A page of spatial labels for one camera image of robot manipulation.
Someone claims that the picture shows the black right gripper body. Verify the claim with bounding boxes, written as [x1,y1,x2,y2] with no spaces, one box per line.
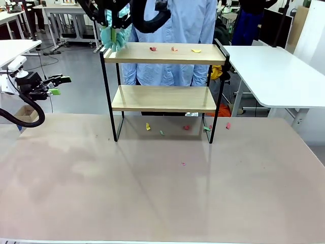
[77,0,132,12]

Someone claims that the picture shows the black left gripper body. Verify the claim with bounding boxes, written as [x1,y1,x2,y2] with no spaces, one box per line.
[15,72,51,101]

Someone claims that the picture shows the teal chenille duster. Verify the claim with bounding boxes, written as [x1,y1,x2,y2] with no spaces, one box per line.
[99,5,133,53]

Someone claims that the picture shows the open cardboard box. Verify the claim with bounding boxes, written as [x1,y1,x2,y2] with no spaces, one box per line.
[14,105,39,123]

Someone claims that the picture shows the grey background workbench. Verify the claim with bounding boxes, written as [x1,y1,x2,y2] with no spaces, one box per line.
[35,4,102,50]

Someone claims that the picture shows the white side table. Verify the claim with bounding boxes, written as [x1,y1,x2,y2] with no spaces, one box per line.
[0,39,43,69]

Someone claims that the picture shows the background person black trousers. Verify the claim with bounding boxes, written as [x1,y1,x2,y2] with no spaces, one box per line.
[32,7,47,34]

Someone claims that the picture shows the person in light blue shirt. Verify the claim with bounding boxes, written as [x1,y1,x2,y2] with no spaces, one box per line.
[121,0,216,86]

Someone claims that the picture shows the black vertical stand pole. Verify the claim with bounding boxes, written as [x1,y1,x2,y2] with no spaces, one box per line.
[22,0,38,41]

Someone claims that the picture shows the cluttered background desk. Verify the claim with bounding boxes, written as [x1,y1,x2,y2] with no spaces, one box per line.
[0,7,31,40]

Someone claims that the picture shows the yellow cloth bundle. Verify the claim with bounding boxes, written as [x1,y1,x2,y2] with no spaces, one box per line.
[212,65,223,81]

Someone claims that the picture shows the background person blue trousers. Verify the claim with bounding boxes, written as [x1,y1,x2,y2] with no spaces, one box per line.
[230,0,265,47]

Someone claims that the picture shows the orange cloth bundle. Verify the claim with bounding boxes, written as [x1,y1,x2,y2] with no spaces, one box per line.
[218,103,232,117]

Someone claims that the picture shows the black monitor panel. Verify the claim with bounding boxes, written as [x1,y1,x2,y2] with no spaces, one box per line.
[258,8,294,48]

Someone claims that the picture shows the large white curved-edge table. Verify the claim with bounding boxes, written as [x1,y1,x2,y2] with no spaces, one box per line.
[222,45,325,129]

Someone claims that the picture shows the thin black tripod pole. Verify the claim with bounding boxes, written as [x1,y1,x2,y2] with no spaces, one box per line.
[273,0,292,48]

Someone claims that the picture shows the brown cardboard board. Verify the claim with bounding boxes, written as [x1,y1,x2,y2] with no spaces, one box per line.
[286,6,309,54]

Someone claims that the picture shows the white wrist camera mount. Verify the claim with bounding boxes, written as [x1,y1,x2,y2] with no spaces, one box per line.
[7,55,28,78]

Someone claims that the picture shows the black floor cable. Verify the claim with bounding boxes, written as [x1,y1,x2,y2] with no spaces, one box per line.
[37,47,60,114]

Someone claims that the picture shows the black corrugated cable hose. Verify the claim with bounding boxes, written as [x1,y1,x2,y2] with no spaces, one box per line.
[132,0,172,34]
[0,93,46,128]

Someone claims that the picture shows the two-tier wooden shelf black frame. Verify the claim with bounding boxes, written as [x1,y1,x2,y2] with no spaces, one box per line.
[99,36,231,144]

